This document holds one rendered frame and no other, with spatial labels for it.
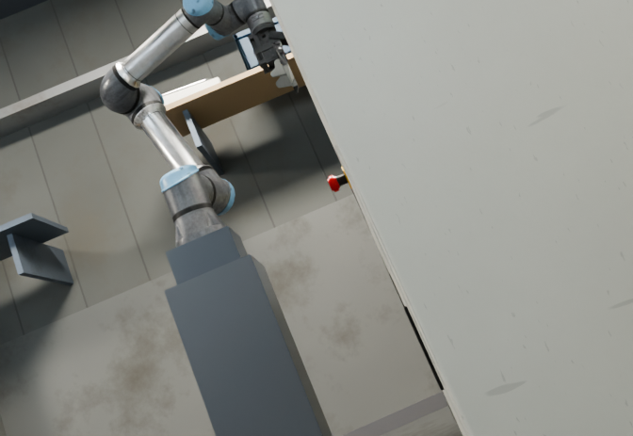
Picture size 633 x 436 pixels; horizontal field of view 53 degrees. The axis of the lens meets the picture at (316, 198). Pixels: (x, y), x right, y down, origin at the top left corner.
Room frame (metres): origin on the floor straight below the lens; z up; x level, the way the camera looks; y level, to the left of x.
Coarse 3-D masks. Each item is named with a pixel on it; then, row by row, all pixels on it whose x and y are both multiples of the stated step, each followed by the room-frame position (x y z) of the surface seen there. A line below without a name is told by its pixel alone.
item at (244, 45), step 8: (240, 32) 3.01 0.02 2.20; (248, 32) 3.01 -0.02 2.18; (240, 40) 3.02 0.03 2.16; (248, 40) 3.02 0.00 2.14; (240, 48) 3.04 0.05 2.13; (248, 48) 3.02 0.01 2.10; (288, 48) 3.03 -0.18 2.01; (248, 56) 3.02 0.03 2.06; (248, 64) 3.02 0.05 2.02; (256, 64) 3.02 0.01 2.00
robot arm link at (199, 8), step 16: (192, 0) 1.57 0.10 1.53; (208, 0) 1.58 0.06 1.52; (176, 16) 1.61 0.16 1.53; (192, 16) 1.61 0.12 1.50; (208, 16) 1.62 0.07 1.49; (160, 32) 1.63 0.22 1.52; (176, 32) 1.63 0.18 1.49; (192, 32) 1.65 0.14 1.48; (144, 48) 1.65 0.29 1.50; (160, 48) 1.65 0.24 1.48; (176, 48) 1.68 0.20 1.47; (128, 64) 1.67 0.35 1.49; (144, 64) 1.67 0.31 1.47; (112, 80) 1.69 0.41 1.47; (128, 80) 1.69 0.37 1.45; (112, 96) 1.72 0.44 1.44; (128, 96) 1.74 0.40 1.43
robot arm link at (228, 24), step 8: (224, 8) 1.67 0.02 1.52; (232, 8) 1.69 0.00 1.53; (224, 16) 1.67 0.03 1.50; (232, 16) 1.70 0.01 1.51; (216, 24) 1.68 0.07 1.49; (224, 24) 1.70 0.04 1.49; (232, 24) 1.72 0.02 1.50; (240, 24) 1.73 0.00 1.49; (208, 32) 1.73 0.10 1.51; (216, 32) 1.73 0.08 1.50; (224, 32) 1.74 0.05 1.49; (232, 32) 1.76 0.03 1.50
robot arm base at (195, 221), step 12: (204, 204) 1.67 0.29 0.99; (180, 216) 1.65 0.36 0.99; (192, 216) 1.64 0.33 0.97; (204, 216) 1.65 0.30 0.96; (216, 216) 1.68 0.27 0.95; (180, 228) 1.65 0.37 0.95; (192, 228) 1.63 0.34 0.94; (204, 228) 1.63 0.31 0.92; (216, 228) 1.65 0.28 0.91; (180, 240) 1.64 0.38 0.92
